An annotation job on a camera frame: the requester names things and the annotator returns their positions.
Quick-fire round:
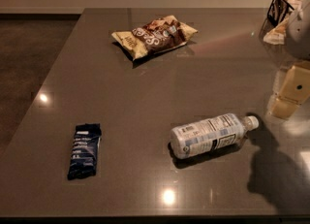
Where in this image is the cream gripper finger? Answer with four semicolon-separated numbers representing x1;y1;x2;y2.
269;95;299;119

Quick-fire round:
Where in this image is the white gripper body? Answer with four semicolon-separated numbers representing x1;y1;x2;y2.
279;60;310;105

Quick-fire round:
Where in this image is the brown chip bag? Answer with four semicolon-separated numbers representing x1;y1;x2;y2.
111;16;198;60

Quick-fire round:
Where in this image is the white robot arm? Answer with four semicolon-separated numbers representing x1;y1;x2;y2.
263;0;310;119

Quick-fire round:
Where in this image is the clear plastic water bottle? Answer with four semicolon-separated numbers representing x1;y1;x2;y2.
170;113;259;159

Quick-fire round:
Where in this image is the dark blue snack bar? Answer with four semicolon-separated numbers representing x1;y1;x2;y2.
67;123;102;180

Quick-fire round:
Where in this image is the black wire basket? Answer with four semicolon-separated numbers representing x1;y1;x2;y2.
267;0;303;26

